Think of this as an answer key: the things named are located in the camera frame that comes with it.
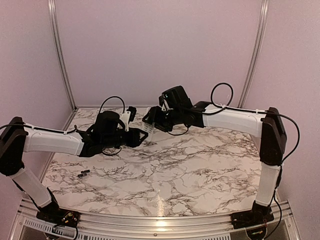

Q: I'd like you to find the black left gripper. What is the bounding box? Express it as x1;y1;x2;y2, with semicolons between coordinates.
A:
102;127;149;149

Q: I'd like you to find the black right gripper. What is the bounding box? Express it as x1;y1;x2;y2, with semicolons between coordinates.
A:
142;105;183;132

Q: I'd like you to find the white remote control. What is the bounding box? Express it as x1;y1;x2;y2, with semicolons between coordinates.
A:
141;122;155;138

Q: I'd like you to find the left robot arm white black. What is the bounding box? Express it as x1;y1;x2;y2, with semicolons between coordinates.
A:
0;110;149;228

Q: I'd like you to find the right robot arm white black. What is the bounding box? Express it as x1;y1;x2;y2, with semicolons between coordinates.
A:
142;100;287;229

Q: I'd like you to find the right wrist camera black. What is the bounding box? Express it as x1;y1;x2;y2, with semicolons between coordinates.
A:
158;94;167;107

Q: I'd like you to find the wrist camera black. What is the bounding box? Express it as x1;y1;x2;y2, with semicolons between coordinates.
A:
158;94;167;107
127;106;137;122

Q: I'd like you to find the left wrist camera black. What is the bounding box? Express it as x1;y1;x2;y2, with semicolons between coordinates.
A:
127;106;137;122

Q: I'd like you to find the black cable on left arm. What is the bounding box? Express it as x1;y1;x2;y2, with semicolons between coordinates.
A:
99;96;126;115

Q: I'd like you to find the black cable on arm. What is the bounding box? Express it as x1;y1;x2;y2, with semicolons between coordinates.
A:
99;96;126;115
210;82;234;108

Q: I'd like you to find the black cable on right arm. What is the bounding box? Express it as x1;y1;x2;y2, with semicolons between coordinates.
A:
210;82;234;108

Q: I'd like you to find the aluminium front table rail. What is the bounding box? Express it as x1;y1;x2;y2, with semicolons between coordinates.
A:
9;198;301;240

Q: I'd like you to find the white perforated cable duct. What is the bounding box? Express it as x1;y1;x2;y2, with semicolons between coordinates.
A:
23;218;232;240

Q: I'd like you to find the aluminium corner post left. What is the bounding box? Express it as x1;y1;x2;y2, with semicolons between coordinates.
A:
47;0;77;112

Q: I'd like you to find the aluminium corner post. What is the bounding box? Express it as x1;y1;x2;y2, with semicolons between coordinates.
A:
237;0;270;108
47;0;77;112

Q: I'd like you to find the aluminium corner post right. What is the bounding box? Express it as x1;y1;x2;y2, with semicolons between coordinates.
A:
237;0;270;108

